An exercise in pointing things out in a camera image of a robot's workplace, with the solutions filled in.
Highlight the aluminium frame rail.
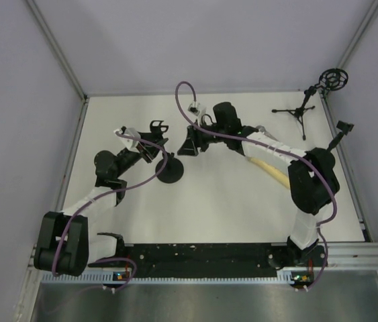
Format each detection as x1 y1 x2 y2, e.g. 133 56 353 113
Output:
27 242 378 287

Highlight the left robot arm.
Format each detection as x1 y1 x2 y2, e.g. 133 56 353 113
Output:
34 127 167 276

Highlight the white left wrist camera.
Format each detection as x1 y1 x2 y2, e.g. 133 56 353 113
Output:
113 127 141 153

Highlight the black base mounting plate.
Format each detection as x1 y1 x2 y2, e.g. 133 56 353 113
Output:
87 243 326 278

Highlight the black round-base mic stand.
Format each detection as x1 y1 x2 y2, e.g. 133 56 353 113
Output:
149 119 185 184

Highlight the cream yellow microphone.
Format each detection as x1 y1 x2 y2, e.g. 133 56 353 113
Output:
247 158 290 190

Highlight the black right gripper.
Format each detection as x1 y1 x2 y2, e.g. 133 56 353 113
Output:
178 119 228 158

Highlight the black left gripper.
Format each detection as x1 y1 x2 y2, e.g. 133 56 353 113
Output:
114 131 168 178

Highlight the black tripod shock-mount stand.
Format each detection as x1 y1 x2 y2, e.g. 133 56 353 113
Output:
271 68 348 141

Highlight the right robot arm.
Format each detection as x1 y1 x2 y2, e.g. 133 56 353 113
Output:
177 101 340 266

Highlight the glitter rhinestone microphone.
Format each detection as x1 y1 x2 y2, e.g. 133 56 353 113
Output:
256 125 277 141

